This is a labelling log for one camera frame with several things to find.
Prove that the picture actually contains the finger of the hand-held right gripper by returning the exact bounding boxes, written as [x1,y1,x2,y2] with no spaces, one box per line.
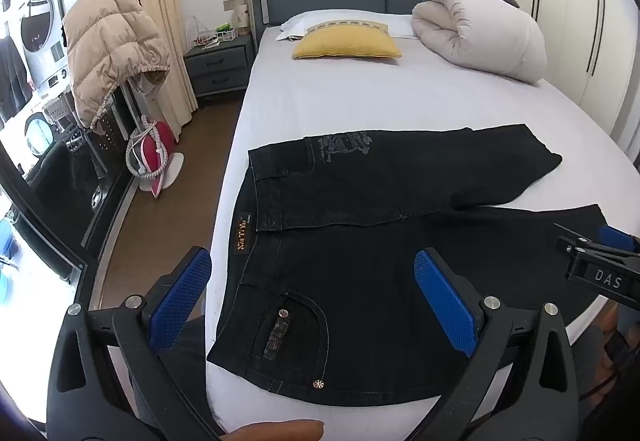
[552,222,640,267]

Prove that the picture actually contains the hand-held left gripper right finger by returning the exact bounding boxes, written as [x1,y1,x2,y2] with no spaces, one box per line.
[413,247,581,441]

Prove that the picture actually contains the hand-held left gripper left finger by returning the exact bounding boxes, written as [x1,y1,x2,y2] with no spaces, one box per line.
[47,246,222,441]

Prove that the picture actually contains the black denim pants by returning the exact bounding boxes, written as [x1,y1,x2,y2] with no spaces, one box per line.
[206,123,608,408]

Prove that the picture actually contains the person's left hand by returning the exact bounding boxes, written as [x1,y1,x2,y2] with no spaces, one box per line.
[220,419,327,441]

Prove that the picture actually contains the black framed glass door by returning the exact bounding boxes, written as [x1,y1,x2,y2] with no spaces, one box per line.
[0,0,143,282]

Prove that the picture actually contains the pink and white fan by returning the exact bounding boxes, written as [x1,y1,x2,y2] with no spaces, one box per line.
[126,115,187,198]

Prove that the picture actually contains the white laundry basket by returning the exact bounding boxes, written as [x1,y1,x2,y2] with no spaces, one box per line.
[42,96,83,132]

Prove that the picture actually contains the bed with grey headboard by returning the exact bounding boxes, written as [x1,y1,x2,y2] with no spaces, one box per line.
[205,0,640,439]

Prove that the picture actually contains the grey nightstand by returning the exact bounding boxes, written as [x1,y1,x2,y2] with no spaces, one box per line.
[183,33,257,100]

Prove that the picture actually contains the rolled white duvet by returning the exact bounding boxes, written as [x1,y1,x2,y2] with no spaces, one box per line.
[411,0,548,84]

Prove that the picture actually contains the beige puffer jacket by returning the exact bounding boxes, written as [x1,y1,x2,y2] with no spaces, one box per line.
[64,0,172,130]

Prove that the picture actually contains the yellow cushion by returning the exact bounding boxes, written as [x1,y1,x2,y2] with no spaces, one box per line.
[292,21,403,60]

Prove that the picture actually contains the white pillow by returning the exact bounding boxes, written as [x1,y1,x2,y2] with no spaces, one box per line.
[276,10,418,42]

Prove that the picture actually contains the white washing machine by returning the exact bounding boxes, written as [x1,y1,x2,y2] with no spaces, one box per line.
[9,0,73,89]

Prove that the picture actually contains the white wire basket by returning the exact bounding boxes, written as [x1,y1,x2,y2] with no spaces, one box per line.
[187,16,237,50]

